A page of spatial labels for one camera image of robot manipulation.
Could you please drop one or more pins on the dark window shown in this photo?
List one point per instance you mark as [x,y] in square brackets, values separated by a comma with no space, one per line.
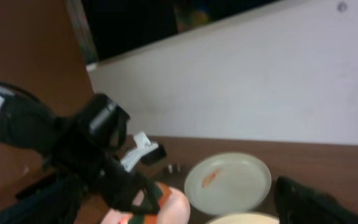
[107,28]

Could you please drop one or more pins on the orange green sponge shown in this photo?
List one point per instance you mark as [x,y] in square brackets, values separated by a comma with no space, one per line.
[159,196]

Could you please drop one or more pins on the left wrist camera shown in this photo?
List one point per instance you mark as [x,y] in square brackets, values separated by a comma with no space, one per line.
[146,151]

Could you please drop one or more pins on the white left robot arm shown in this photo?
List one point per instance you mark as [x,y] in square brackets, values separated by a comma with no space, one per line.
[25,124]

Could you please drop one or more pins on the pale green plate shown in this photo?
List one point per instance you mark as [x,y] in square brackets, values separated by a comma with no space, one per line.
[228,183]

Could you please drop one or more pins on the cream plate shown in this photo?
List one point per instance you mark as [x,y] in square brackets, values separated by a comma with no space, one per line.
[245,218]

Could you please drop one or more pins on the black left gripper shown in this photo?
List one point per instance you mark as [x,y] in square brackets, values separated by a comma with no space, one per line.
[82,147]

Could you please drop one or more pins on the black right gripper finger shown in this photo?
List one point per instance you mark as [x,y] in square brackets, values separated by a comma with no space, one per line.
[298,204]

